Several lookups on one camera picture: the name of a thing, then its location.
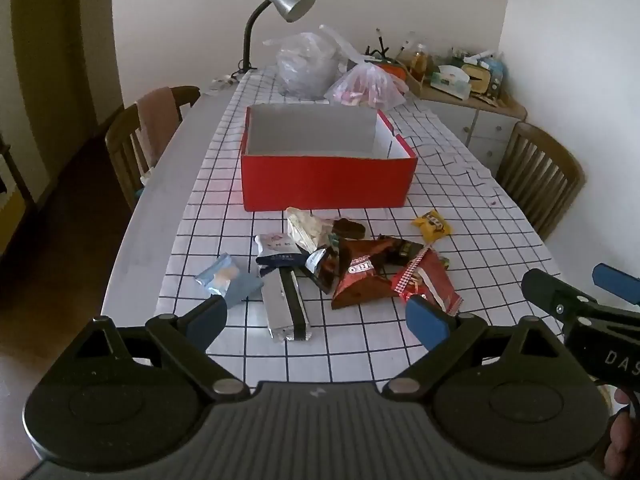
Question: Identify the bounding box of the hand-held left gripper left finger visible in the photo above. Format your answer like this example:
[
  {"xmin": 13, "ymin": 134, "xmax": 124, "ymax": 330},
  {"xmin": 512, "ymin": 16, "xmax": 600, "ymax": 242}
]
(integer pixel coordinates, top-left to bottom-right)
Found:
[{"xmin": 75, "ymin": 295, "xmax": 251, "ymax": 402}]

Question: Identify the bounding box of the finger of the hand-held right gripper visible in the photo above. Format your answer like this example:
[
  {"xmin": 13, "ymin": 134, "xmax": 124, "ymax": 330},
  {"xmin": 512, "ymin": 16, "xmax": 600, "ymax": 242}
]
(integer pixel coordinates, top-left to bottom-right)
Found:
[
  {"xmin": 592, "ymin": 262, "xmax": 640, "ymax": 306},
  {"xmin": 521, "ymin": 268, "xmax": 601, "ymax": 333}
]

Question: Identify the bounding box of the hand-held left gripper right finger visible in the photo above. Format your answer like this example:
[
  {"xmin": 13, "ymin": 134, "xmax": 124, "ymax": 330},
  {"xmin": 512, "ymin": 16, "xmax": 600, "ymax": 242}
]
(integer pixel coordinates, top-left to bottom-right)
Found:
[{"xmin": 381, "ymin": 294, "xmax": 568, "ymax": 401}]

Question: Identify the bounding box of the red snack packet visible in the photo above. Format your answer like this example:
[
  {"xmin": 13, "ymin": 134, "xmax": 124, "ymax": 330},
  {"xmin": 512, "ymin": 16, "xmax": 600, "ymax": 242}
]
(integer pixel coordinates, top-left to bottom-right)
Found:
[{"xmin": 390, "ymin": 247, "xmax": 463, "ymax": 316}]

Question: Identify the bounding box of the light blue snack packet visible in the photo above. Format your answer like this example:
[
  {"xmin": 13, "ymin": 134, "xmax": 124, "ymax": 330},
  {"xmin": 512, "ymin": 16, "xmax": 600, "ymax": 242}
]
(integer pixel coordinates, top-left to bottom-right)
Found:
[{"xmin": 195, "ymin": 254, "xmax": 241, "ymax": 297}]

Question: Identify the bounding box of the grey blue snack packet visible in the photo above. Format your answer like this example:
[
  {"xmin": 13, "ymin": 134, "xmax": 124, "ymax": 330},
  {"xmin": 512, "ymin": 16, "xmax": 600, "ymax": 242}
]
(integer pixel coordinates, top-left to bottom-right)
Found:
[{"xmin": 222, "ymin": 272, "xmax": 265, "ymax": 307}]

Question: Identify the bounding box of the silver black long packet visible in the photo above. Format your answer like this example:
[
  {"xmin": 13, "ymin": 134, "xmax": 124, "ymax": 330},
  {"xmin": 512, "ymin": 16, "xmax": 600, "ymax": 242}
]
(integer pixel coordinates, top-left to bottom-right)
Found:
[{"xmin": 260, "ymin": 267, "xmax": 313, "ymax": 343}]

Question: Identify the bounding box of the dark small snack packet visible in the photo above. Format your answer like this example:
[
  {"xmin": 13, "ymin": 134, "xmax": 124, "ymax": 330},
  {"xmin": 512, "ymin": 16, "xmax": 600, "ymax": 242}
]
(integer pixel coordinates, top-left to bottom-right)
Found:
[{"xmin": 377, "ymin": 235, "xmax": 426, "ymax": 266}]

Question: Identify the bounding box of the brown triangular snack packet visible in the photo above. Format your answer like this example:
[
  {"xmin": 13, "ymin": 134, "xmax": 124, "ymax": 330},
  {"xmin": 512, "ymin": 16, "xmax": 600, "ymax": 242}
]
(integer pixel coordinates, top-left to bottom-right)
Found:
[{"xmin": 331, "ymin": 237, "xmax": 401, "ymax": 311}]

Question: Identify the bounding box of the yellow snack packet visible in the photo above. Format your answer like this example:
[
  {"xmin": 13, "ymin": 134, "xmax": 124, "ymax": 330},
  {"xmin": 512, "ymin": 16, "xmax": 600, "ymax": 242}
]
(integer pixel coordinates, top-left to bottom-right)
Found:
[{"xmin": 411, "ymin": 212, "xmax": 453, "ymax": 243}]

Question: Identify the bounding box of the white navy snack packet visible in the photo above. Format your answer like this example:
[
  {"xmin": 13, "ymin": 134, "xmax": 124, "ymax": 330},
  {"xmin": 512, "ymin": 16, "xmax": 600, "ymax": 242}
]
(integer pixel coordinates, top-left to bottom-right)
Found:
[{"xmin": 254, "ymin": 232, "xmax": 313, "ymax": 278}]

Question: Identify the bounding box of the black glossy snack packet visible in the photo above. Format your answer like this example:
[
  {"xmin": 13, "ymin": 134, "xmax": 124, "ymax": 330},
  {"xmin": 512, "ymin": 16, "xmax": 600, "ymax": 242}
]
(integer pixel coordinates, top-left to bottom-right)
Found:
[{"xmin": 305, "ymin": 245, "xmax": 346, "ymax": 295}]

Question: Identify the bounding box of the dark brown cookie packet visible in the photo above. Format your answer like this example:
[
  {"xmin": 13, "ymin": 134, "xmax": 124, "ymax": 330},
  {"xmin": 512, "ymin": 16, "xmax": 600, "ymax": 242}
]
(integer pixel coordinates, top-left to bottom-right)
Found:
[{"xmin": 330, "ymin": 217, "xmax": 366, "ymax": 241}]

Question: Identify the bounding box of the clear cream snack packet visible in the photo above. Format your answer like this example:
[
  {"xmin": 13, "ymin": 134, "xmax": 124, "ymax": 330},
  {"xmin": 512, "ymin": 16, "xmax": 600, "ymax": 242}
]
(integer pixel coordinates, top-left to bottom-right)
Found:
[{"xmin": 285, "ymin": 206, "xmax": 333, "ymax": 253}]

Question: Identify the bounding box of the red cardboard box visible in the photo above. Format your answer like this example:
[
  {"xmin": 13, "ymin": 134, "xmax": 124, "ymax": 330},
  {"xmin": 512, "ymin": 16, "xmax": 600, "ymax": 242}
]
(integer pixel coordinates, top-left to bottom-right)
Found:
[{"xmin": 239, "ymin": 104, "xmax": 419, "ymax": 212}]

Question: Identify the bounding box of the person's right hand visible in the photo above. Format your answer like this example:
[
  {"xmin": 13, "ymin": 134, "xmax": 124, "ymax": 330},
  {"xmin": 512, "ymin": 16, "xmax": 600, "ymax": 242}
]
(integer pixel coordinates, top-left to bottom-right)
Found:
[{"xmin": 602, "ymin": 387, "xmax": 640, "ymax": 478}]

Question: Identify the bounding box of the wooden chair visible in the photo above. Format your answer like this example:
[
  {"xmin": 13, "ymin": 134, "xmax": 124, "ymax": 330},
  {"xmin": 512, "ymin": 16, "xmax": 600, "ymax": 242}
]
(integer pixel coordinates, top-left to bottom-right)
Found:
[
  {"xmin": 105, "ymin": 86, "xmax": 201, "ymax": 211},
  {"xmin": 495, "ymin": 121, "xmax": 586, "ymax": 242}
]

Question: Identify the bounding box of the checked white tablecloth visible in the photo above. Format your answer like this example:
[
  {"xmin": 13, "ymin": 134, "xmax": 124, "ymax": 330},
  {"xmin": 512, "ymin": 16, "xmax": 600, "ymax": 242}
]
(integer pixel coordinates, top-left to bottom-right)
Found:
[{"xmin": 157, "ymin": 65, "xmax": 563, "ymax": 383}]

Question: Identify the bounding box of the white wooden cabinet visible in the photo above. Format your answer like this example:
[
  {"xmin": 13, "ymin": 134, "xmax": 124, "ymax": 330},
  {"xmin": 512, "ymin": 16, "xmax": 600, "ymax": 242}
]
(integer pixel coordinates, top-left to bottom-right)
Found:
[{"xmin": 415, "ymin": 87, "xmax": 528, "ymax": 171}]

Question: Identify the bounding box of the pink towel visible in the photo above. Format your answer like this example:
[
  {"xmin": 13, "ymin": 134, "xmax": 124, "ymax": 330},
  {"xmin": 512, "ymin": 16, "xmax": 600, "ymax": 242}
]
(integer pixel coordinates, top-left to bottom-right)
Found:
[{"xmin": 136, "ymin": 87, "xmax": 181, "ymax": 171}]

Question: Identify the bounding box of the blue patterned box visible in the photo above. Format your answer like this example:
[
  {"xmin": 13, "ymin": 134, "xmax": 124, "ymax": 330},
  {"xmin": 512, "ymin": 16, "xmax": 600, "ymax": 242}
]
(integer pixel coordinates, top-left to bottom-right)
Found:
[{"xmin": 481, "ymin": 56, "xmax": 508, "ymax": 97}]

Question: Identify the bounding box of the green white tissue box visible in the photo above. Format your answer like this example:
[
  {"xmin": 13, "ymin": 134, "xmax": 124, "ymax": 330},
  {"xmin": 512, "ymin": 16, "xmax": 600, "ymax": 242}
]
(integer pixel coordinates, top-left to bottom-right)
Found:
[{"xmin": 431, "ymin": 66, "xmax": 473, "ymax": 101}]

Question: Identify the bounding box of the white power strip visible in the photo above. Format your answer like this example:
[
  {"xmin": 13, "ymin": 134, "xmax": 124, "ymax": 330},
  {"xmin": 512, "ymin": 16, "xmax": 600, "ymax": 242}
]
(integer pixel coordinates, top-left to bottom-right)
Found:
[{"xmin": 206, "ymin": 74, "xmax": 242, "ymax": 95}]

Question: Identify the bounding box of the pinkish plastic bag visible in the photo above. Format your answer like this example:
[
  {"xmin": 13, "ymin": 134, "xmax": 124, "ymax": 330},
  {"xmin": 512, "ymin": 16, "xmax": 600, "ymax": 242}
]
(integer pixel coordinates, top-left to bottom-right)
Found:
[{"xmin": 324, "ymin": 62, "xmax": 408, "ymax": 110}]

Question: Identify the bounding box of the orange bag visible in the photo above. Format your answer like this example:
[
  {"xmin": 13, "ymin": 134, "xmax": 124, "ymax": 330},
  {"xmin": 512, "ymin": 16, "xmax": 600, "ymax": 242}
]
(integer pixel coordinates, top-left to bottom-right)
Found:
[{"xmin": 374, "ymin": 60, "xmax": 408, "ymax": 81}]

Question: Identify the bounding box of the glass jar with amber liquid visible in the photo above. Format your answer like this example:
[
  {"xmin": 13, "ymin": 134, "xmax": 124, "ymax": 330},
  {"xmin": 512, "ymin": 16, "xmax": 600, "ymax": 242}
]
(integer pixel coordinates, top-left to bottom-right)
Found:
[{"xmin": 410, "ymin": 42, "xmax": 432, "ymax": 82}]

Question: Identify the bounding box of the large clear plastic bag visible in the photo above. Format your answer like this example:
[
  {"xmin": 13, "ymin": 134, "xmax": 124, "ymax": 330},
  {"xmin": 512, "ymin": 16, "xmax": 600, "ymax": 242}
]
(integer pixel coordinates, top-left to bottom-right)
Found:
[{"xmin": 263, "ymin": 24, "xmax": 371, "ymax": 101}]

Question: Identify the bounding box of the black forked stand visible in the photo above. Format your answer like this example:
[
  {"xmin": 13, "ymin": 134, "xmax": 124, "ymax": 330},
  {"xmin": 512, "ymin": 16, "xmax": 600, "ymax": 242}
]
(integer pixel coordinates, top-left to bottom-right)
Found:
[{"xmin": 364, "ymin": 29, "xmax": 396, "ymax": 61}]

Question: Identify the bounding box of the brown wooden door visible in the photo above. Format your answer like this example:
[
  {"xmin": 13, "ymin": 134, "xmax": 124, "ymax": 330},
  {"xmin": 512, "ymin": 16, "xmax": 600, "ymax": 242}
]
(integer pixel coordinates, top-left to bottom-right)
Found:
[{"xmin": 10, "ymin": 0, "xmax": 123, "ymax": 171}]

